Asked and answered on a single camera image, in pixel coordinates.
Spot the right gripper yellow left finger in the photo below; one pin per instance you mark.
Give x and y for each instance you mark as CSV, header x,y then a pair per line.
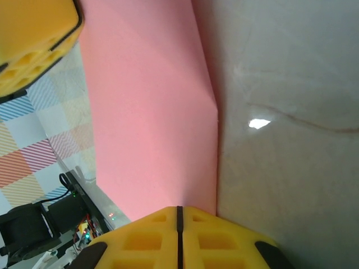
x,y
146,246

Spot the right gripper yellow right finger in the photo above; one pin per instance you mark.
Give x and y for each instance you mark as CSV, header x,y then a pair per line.
x,y
218,246

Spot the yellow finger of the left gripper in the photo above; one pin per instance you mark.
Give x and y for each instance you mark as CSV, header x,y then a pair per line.
x,y
31,70
33,25

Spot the pink paper sheet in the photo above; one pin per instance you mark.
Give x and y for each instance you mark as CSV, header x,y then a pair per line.
x,y
140,112

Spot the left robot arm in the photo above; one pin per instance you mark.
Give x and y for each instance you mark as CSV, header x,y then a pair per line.
x,y
25,224

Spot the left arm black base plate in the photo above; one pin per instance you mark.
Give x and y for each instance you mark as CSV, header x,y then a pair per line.
x,y
87,204

